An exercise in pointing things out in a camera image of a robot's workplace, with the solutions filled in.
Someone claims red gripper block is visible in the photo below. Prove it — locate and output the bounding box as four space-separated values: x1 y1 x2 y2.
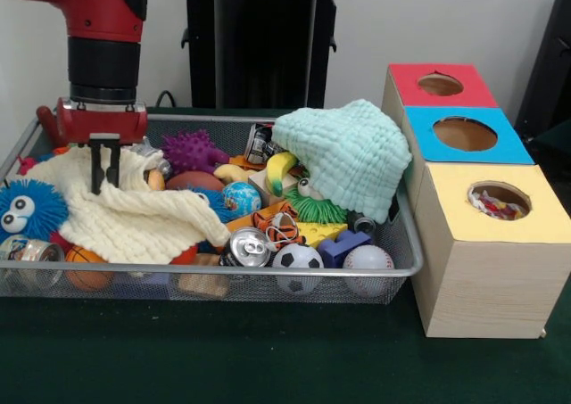
56 96 149 195

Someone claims cream waffle cloth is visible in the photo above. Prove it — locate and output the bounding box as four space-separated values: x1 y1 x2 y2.
26 144 232 265

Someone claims mint waffle cloth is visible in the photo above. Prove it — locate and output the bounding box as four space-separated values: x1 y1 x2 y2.
271 99 414 225

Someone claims colourful polka dot cloth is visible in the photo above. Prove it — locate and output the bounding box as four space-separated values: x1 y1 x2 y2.
468 188 530 220

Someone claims shallow clear mesh bin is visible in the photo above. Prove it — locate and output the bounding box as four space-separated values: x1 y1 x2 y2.
0 109 425 305

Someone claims wooden box with three holes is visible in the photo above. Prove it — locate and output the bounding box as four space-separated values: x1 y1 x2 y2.
379 62 571 339

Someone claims blue spiky ball with eyes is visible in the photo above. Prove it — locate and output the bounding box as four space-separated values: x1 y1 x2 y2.
0 178 70 244

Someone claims purple spiky toy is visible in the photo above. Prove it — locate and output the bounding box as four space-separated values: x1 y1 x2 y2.
160 129 231 176

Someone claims small orange basketball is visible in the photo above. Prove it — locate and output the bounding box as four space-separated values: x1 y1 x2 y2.
65 245 115 293

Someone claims labelled tin can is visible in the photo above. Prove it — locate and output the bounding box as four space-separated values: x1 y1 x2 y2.
0 235 67 289

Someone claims small blue globe ball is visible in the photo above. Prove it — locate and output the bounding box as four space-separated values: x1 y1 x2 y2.
221 180 263 220

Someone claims silver drink can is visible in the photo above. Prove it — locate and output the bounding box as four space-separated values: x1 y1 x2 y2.
219 227 273 268

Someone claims yellow and green banana toy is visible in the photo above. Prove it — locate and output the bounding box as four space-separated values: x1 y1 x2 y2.
265 152 301 198

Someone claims green spiky toy with eyes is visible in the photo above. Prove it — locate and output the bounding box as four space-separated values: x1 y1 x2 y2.
284 177 349 225

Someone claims black and white soccer ball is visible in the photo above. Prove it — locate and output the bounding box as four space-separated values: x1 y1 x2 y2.
271 243 326 296

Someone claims dark green table cloth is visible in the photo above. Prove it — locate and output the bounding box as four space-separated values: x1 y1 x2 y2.
0 104 571 404

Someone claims white baseball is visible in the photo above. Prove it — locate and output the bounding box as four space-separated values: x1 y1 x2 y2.
342 243 396 298

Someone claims neighbouring green covered table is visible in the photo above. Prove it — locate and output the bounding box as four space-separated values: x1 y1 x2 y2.
524 118 571 182

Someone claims black upright stand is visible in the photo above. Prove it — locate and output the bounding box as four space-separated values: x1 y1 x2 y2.
512 0 571 133

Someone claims black looped cable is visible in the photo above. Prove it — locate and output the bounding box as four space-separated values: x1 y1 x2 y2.
155 90 182 109

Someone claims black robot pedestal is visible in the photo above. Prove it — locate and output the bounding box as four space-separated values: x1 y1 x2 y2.
171 0 360 110

